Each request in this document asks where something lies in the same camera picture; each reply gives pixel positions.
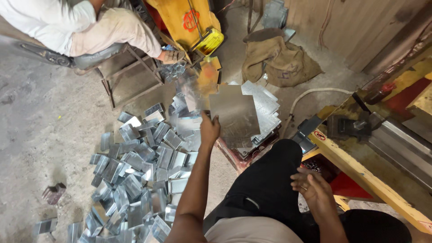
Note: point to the person's left hand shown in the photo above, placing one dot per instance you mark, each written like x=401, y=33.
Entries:
x=209, y=131

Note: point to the person's right hand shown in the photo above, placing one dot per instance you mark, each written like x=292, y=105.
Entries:
x=315, y=192

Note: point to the metal sheet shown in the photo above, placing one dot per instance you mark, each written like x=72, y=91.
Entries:
x=236, y=118

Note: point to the red metal stand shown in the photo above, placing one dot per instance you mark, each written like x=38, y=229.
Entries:
x=236, y=158

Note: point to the shiny blurred metal piece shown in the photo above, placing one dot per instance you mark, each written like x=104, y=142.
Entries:
x=188, y=91

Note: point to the person's black trousers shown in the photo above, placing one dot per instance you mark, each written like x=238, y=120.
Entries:
x=266, y=182

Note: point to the orange stained metal plate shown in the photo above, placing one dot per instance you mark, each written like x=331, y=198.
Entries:
x=209, y=74

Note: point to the stack of flat metal plates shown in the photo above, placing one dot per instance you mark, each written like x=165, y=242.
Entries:
x=263, y=104

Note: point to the yellow press brake machine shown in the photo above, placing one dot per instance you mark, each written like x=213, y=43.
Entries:
x=378, y=162

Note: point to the heap of small metal offcuts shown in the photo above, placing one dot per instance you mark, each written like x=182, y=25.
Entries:
x=172, y=71

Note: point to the black tooling block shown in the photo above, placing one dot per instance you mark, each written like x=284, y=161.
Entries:
x=351, y=126

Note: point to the person's beige shirt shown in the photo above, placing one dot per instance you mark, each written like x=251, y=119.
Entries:
x=251, y=231

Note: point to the pile of bent metal channels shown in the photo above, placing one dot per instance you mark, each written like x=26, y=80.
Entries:
x=141, y=182

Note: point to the yellow foot pedal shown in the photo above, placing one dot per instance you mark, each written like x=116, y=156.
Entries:
x=210, y=42

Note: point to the brown burlap sack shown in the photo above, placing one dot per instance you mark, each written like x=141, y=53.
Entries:
x=280, y=62

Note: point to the dark brown cushion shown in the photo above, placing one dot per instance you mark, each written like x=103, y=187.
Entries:
x=263, y=34

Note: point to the yellow power press machine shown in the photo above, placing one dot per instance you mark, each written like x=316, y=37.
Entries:
x=182, y=23

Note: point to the dark bottle with red cap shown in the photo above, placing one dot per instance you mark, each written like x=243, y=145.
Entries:
x=379, y=92

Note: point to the stack of grey metal parts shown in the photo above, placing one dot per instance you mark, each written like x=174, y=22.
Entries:
x=275, y=13

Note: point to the bent metal channel piece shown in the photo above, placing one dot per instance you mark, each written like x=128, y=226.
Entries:
x=54, y=193
x=45, y=226

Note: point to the black machine part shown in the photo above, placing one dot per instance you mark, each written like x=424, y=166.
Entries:
x=47, y=55

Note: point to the metal frame stool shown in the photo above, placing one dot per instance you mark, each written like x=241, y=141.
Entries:
x=131, y=72

